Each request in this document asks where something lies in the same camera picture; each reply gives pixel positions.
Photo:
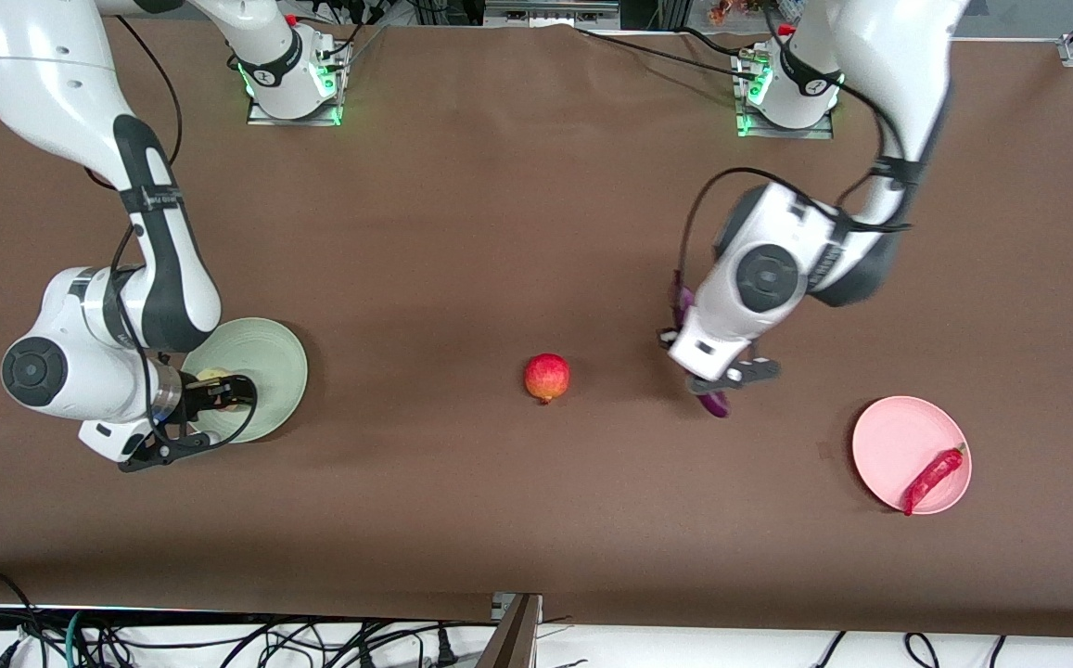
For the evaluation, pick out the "red chili pepper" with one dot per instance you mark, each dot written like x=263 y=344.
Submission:
x=930 y=475

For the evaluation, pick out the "large table cover sheet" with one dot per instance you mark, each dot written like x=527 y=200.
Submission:
x=536 y=232

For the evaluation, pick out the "wooden board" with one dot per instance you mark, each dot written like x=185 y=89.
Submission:
x=510 y=645

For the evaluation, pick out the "pale green round plate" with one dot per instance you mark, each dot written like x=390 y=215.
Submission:
x=272 y=362

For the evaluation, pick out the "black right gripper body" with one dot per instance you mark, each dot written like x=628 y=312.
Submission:
x=195 y=392

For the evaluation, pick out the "right black camera bracket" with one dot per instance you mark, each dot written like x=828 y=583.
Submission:
x=160 y=455

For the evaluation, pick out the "orange red small object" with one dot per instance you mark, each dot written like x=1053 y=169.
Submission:
x=726 y=11

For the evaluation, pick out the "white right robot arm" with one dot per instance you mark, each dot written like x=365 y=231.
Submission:
x=54 y=83

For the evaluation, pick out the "black camera bracket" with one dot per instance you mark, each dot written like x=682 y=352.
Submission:
x=749 y=371
x=160 y=455

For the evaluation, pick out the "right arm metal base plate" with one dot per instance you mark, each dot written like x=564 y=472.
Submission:
x=262 y=116

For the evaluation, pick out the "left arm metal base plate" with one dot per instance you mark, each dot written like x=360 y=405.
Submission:
x=754 y=132

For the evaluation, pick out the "red apple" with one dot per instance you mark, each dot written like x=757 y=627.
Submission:
x=546 y=376

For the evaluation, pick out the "long purple eggplant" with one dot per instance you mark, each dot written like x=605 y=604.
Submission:
x=715 y=404

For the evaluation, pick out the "left black camera bracket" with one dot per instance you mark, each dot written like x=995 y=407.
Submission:
x=749 y=371

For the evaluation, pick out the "pink round plate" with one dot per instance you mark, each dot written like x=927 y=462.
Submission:
x=888 y=445

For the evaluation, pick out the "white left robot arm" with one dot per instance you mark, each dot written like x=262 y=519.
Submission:
x=888 y=56

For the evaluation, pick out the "small metal corner bracket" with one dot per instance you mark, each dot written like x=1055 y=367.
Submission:
x=502 y=605

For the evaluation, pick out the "grey metal equipment box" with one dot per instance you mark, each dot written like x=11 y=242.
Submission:
x=545 y=11

